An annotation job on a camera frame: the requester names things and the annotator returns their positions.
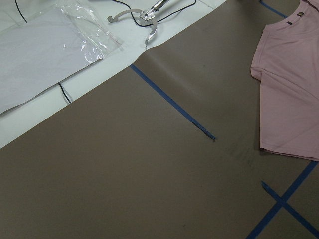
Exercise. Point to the pink Snoopy t-shirt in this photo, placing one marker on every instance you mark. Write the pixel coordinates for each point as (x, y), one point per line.
(286, 62)

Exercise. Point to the clear plastic bag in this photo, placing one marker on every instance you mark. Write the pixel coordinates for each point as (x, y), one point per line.
(54, 45)

